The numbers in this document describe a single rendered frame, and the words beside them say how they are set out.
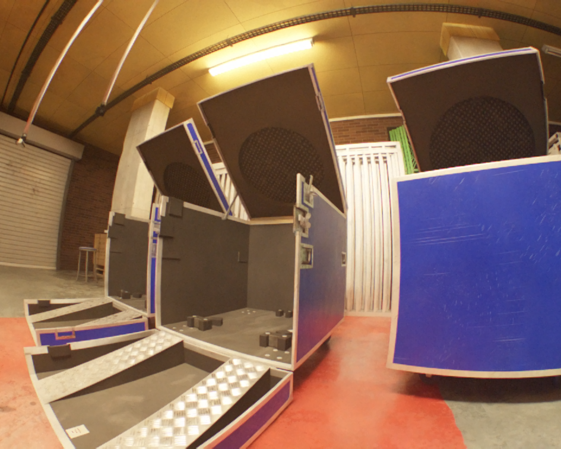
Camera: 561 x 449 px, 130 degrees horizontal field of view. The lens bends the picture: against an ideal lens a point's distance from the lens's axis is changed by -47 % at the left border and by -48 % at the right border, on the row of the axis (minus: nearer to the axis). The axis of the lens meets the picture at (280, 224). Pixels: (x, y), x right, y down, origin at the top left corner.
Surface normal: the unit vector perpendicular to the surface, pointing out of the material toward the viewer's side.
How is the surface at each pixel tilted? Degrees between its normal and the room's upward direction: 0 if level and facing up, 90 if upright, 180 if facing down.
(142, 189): 90
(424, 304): 90
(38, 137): 90
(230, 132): 138
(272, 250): 90
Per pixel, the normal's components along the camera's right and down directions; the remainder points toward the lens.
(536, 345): -0.68, -0.13
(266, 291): -0.43, -0.14
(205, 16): -0.04, 0.99
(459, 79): -0.44, 0.70
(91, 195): 0.93, -0.03
